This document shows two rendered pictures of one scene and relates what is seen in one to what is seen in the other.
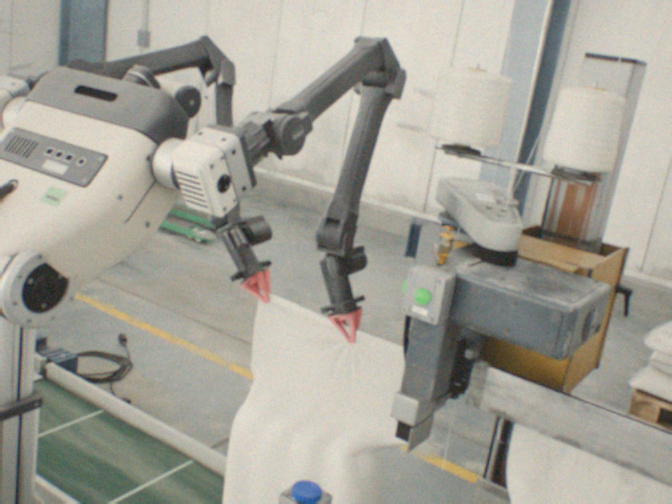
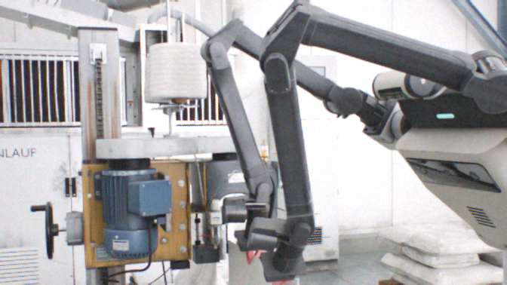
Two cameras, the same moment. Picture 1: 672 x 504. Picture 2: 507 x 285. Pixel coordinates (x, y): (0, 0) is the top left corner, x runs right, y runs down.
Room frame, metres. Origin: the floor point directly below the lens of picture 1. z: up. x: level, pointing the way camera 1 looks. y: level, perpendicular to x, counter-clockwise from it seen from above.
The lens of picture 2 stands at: (2.83, 1.01, 1.44)
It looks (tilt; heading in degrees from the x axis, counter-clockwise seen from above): 3 degrees down; 221
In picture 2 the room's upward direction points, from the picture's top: 1 degrees counter-clockwise
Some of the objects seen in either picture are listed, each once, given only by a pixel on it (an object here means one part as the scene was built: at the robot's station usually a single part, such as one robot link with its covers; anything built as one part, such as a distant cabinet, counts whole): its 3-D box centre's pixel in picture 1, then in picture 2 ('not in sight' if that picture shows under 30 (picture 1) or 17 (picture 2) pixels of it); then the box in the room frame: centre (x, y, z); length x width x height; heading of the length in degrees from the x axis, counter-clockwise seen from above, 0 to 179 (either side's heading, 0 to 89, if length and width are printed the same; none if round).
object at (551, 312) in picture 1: (506, 331); (231, 193); (1.40, -0.35, 1.21); 0.30 x 0.25 x 0.30; 58
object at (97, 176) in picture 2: not in sight; (115, 186); (1.85, -0.41, 1.27); 0.12 x 0.09 x 0.09; 148
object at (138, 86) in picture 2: not in sight; (153, 79); (0.15, -2.31, 1.82); 0.51 x 0.27 x 0.71; 58
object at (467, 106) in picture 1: (469, 107); (177, 72); (1.73, -0.25, 1.61); 0.17 x 0.17 x 0.17
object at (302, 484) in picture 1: (306, 493); not in sight; (1.32, -0.02, 0.84); 0.06 x 0.06 x 0.02
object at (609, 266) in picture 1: (544, 306); (133, 209); (1.71, -0.50, 1.18); 0.34 x 0.25 x 0.31; 148
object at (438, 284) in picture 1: (428, 293); (281, 174); (1.34, -0.18, 1.28); 0.08 x 0.05 x 0.09; 58
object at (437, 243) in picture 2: not in sight; (457, 241); (-1.38, -0.64, 0.56); 0.66 x 0.42 x 0.15; 148
